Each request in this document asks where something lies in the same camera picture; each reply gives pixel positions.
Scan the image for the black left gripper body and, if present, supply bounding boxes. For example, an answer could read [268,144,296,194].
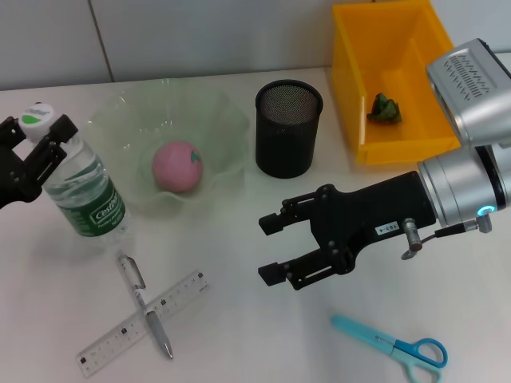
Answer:
[0,145,44,211]

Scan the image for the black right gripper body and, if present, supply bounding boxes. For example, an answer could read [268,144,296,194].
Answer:
[309,170,438,276]

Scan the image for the clear green-label water bottle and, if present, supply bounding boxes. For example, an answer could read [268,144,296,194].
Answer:
[18,102,133,256]

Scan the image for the green plastic wrapper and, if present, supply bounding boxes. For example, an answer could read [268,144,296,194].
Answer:
[366,91,403,125]

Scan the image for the pink toy peach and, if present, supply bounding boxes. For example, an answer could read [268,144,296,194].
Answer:
[152,140,204,194]

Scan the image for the black mesh pen holder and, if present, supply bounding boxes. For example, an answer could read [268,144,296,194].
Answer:
[254,79,323,180]

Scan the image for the blue capped scissors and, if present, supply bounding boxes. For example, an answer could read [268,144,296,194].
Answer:
[331,314,448,383]

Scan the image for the green translucent glass fruit plate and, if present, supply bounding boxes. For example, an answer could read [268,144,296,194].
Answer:
[85,78,251,216]

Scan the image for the grey ballpoint pen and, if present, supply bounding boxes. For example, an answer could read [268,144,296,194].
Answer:
[116,250,175,361]

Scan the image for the clear plastic ruler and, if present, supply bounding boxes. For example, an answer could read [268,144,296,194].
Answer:
[76,269,212,378]

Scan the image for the yellow plastic bin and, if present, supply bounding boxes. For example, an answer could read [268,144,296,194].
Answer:
[331,0,472,165]

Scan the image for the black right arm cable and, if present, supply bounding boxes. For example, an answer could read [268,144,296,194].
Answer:
[400,211,494,261]

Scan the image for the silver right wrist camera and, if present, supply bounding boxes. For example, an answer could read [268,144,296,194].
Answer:
[426,38,511,147]

